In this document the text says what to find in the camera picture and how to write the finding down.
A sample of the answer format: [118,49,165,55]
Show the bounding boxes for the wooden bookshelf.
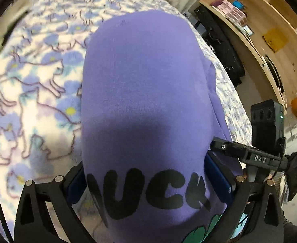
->
[200,0,297,110]

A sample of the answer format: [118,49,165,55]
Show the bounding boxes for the purple cat print blanket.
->
[0,0,253,243]

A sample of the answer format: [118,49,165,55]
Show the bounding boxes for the black bag by bed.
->
[195,5,245,87]

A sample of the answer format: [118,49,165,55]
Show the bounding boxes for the yellow paper on shelf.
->
[262,28,289,53]

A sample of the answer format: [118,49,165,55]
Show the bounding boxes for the pink boxes on shelf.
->
[210,0,247,26]

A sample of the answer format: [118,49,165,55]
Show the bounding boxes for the purple printed hoodie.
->
[81,11,231,242]

